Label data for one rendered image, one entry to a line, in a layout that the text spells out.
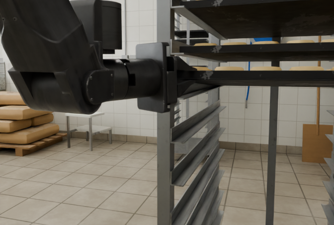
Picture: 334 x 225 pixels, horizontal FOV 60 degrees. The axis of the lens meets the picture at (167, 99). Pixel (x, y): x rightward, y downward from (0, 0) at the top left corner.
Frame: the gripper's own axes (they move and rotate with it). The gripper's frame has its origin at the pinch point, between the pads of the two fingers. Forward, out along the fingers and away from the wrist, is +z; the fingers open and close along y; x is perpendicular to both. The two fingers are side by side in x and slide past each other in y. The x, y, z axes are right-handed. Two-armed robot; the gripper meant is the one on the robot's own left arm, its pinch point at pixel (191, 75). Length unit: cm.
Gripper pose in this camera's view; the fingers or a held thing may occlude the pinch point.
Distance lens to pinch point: 49.8
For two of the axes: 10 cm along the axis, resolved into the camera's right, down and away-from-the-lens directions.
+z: 7.5, -1.0, 6.6
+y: -0.2, -9.9, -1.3
